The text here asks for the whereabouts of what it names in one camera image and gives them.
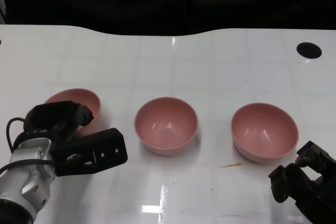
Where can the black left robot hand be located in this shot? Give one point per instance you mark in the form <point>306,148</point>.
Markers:
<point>60,119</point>

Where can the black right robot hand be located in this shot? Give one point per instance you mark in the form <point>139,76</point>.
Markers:
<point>315,200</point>

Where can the pink plastic bowl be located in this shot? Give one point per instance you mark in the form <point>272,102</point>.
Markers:
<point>78,96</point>
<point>265,129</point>
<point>165,124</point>

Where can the small orange wooden sliver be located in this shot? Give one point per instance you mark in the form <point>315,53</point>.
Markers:
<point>232,165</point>

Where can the white background object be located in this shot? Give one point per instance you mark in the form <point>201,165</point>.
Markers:
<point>2,6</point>

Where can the black round table grommet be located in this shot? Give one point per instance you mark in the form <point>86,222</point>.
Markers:
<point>309,50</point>

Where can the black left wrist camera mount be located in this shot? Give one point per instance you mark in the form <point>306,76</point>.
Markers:
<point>110,150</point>

